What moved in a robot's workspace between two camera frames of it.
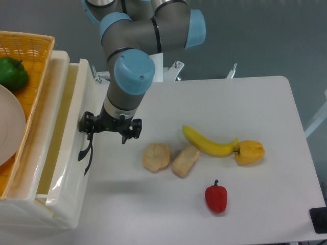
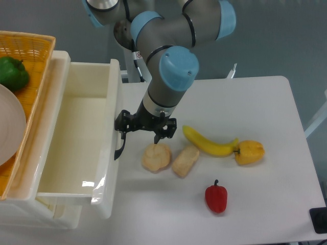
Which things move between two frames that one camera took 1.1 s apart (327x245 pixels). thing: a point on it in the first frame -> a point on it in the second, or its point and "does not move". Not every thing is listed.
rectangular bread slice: x=187 y=157 does not move
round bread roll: x=156 y=156 does not move
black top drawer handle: x=83 y=153 -> x=118 y=152
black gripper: x=89 y=124 -> x=143 y=119
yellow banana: x=222 y=150 does not move
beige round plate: x=13 y=126 does not move
